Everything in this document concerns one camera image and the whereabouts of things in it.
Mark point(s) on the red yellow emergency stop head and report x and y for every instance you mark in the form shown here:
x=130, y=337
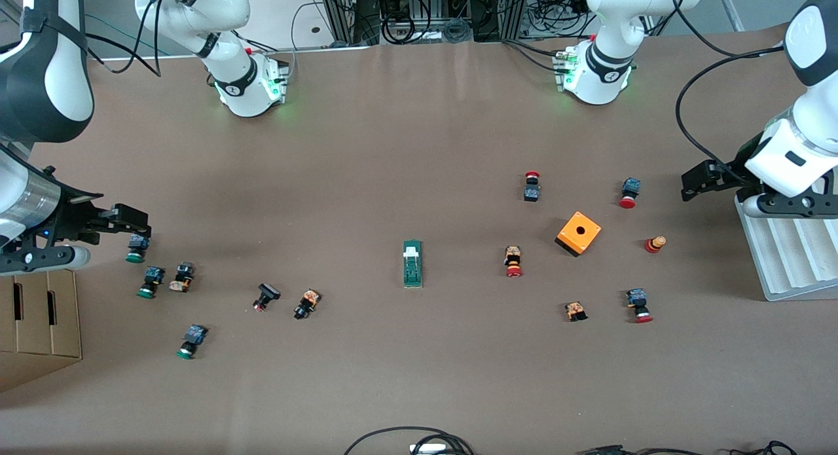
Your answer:
x=655, y=244

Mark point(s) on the red pushbutton blue block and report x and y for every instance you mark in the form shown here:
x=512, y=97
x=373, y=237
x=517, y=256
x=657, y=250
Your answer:
x=630, y=190
x=637, y=303

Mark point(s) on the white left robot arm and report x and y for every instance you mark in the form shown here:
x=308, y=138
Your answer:
x=602, y=82

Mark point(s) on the red pushbutton orange block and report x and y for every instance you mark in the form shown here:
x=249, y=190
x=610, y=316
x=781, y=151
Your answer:
x=513, y=258

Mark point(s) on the grey ribbed tray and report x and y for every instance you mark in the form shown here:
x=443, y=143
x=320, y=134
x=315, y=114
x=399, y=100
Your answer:
x=792, y=258

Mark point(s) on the green pushbutton blue block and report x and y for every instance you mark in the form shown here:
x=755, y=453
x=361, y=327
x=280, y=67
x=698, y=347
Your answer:
x=151, y=281
x=135, y=253
x=191, y=341

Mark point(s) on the aluminium profile post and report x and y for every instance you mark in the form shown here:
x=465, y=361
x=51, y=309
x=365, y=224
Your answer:
x=344, y=13
x=514, y=10

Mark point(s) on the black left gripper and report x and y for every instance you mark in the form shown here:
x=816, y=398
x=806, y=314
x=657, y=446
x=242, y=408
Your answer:
x=731, y=175

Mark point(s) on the brown cardboard box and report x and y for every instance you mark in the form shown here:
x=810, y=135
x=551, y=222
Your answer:
x=39, y=324

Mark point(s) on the black pushbutton orange block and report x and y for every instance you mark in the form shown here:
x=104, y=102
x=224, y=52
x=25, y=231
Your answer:
x=306, y=304
x=182, y=277

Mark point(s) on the grey aluminium bar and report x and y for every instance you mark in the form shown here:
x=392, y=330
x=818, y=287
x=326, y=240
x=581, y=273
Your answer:
x=728, y=6

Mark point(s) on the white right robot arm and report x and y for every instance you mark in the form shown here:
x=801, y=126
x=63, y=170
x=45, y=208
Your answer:
x=242, y=95

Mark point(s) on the green load switch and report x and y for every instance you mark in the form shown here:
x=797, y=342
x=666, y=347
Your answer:
x=412, y=268

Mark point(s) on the white mounting plate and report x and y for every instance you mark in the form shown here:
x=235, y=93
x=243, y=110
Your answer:
x=275, y=16

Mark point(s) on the black pushbutton red tip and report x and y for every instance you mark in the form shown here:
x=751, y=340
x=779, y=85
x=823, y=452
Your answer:
x=266, y=294

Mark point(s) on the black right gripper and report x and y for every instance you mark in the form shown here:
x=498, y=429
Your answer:
x=69, y=218

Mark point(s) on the orange button enclosure box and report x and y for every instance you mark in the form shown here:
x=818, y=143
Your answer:
x=579, y=233

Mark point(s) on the red pushbutton black block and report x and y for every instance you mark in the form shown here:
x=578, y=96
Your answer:
x=531, y=190

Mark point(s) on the orange contact block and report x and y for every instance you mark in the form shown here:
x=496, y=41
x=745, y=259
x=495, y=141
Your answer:
x=575, y=310

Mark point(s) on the white plug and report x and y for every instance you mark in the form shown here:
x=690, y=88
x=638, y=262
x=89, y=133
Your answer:
x=425, y=449

